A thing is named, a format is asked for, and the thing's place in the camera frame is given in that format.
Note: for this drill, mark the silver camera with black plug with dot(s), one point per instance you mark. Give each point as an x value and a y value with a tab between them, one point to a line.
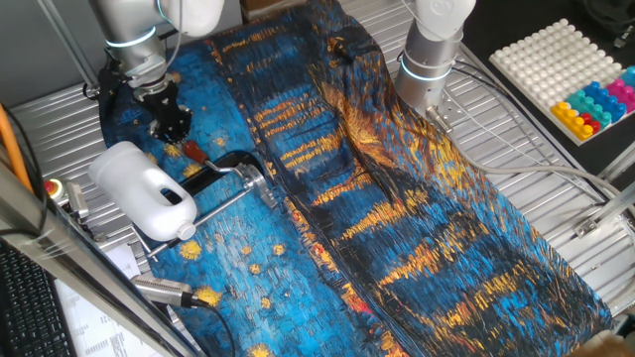
159	290

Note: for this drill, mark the black table mat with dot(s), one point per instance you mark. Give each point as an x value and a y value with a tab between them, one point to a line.
506	20

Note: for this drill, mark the white studded building baseplate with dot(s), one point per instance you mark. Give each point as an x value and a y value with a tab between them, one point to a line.
546	59

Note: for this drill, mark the light blue building block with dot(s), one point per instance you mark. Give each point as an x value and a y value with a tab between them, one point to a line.
630	77

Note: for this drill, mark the silver threaded rod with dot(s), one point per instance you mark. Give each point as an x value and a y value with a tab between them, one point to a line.
218	210

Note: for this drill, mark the grey wrist camera mount plate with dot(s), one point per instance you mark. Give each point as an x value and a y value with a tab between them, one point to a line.
149	74

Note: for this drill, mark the black cast clamp frame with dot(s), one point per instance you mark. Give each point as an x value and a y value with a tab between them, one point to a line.
213	173

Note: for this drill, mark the teal building block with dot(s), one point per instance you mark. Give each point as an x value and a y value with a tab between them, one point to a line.
583	104

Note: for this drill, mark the black keyboard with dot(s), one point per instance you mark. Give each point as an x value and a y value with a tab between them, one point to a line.
30	317

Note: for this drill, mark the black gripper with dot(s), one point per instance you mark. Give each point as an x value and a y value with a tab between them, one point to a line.
168	114

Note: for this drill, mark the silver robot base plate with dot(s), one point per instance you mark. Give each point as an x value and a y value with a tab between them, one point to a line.
449	106

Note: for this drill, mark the printed white paper sheet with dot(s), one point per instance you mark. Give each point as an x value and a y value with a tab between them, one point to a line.
99	332

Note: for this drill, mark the ribbed silver camera box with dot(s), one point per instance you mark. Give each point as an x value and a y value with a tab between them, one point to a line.
77	198

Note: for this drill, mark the thin aluminium profile post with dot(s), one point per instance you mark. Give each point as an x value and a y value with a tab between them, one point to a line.
64	39

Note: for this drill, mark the red emergency stop button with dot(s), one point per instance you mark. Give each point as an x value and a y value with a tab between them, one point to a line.
52	187

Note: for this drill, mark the orange tube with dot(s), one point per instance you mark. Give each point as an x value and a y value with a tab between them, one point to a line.
12	149

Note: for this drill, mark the red building block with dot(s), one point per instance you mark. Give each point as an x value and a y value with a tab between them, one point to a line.
590	123

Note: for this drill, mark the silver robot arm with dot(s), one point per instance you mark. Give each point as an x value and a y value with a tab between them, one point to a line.
431	54

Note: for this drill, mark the white plastic jug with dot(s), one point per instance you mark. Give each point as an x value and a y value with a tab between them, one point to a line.
129	183

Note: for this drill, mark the aluminium profile bar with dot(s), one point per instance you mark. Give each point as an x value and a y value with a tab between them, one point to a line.
610	205
620	166

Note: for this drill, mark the magenta building block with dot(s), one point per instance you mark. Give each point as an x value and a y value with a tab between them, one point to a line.
622	91

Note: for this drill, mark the starry night painted tablecloth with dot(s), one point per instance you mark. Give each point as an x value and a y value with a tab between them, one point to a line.
397	223

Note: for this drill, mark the silver ratchet clamp head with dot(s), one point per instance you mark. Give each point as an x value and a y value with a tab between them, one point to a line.
255	178

